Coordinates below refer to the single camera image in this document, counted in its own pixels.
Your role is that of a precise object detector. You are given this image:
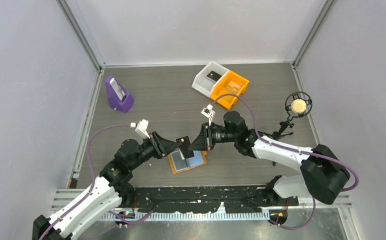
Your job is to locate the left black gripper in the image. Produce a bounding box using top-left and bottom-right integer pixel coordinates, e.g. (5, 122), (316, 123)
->
(129, 131), (179, 171)

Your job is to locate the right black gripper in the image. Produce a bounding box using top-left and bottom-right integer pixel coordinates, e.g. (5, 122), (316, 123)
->
(189, 122), (238, 151)

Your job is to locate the black card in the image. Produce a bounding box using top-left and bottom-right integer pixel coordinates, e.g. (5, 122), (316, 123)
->
(206, 71), (222, 82)
(176, 136), (194, 160)

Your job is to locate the orange card holder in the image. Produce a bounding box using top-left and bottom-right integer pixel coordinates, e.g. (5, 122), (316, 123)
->
(168, 150), (207, 175)

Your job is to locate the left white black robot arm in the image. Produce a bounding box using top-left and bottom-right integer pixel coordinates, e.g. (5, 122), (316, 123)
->
(32, 131), (181, 240)

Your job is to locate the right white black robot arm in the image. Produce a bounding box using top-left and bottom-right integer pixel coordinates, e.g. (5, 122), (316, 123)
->
(188, 111), (350, 205)

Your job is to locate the clear card in orange bin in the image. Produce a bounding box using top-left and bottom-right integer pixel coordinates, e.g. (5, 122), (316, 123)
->
(226, 81), (241, 94)

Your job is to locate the black card in white bin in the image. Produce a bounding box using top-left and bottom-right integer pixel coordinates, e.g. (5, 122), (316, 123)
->
(206, 71), (222, 82)

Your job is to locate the white card in purple stand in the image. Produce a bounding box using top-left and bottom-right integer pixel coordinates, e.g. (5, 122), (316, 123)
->
(109, 78), (125, 102)

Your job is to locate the white plastic bin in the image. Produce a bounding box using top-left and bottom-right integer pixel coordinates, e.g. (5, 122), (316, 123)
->
(191, 61), (229, 98)

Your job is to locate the orange plastic bin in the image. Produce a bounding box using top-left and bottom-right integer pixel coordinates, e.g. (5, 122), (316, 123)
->
(210, 70), (250, 110)

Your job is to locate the purple stand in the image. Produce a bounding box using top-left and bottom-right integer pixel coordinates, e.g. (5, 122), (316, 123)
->
(105, 76), (134, 113)

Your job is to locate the black microphone tripod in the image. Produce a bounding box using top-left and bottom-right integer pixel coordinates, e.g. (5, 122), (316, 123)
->
(263, 114), (295, 141)

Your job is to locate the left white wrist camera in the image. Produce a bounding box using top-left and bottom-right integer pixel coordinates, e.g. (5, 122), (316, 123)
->
(130, 119), (150, 139)

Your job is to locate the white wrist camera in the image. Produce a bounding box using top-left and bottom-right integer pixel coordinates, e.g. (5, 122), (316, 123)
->
(130, 119), (150, 139)
(201, 104), (215, 126)

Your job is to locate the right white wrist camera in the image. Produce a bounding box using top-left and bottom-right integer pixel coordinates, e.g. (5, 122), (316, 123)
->
(201, 104), (215, 126)

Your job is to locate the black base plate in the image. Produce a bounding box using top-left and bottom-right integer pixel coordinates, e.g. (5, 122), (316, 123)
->
(119, 185), (299, 214)

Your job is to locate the microphone with shock mount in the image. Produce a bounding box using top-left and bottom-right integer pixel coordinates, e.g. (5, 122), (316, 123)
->
(285, 91), (313, 119)

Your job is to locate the aluminium frame rail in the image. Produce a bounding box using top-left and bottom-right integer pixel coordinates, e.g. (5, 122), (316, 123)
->
(51, 189), (352, 222)

